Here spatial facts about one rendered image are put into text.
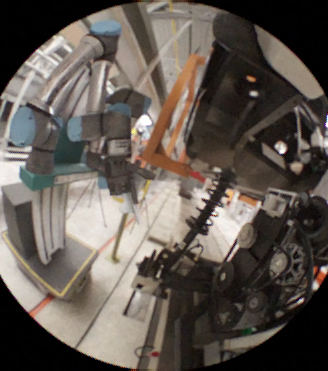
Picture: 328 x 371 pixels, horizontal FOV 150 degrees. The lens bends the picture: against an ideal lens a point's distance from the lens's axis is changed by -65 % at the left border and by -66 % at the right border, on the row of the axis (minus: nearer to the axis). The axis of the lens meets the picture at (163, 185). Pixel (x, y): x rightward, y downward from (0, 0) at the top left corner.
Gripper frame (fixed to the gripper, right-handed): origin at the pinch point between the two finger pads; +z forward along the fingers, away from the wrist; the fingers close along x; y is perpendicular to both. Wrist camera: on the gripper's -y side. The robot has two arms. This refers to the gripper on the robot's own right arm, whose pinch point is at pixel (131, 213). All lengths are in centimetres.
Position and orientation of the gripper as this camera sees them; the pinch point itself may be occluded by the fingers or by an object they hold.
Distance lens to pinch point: 45.5
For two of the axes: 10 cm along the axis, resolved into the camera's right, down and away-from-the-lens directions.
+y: -8.7, 1.7, -4.6
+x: 4.9, 2.6, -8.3
